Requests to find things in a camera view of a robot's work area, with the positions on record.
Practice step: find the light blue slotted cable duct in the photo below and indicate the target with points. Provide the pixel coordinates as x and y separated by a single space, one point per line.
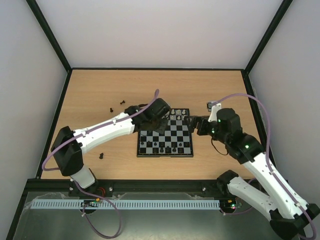
77 204

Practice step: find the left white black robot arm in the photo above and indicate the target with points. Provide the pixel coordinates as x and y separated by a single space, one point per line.
70 145

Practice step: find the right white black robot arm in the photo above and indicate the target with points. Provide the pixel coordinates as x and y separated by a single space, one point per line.
287 212

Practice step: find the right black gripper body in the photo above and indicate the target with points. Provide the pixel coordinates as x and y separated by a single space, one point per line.
200 125

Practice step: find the black aluminium frame rail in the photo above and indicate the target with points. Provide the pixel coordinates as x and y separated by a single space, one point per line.
108 188

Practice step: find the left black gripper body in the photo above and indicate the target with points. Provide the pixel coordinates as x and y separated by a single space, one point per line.
160 129

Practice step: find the black folding chess board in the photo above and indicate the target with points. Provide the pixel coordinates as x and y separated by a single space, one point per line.
176 131

